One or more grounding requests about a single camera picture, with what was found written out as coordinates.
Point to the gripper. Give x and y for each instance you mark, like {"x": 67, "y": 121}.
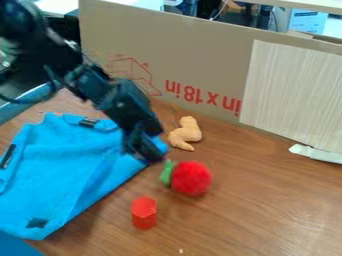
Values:
{"x": 131, "y": 110}

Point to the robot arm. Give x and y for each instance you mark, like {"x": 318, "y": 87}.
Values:
{"x": 42, "y": 50}

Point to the blue cloth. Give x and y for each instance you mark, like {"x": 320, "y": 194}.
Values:
{"x": 62, "y": 173}

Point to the orange toy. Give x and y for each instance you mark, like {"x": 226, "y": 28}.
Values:
{"x": 187, "y": 133}

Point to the cardboard box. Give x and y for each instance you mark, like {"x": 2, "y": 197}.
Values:
{"x": 196, "y": 63}

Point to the red plush strawberry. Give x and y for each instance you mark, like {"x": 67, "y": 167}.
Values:
{"x": 190, "y": 178}

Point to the red hexagonal block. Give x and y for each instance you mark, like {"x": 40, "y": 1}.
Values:
{"x": 144, "y": 212}

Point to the white board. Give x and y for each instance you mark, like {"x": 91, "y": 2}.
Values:
{"x": 296, "y": 95}

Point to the white paper scrap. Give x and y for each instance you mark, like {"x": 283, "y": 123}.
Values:
{"x": 317, "y": 154}

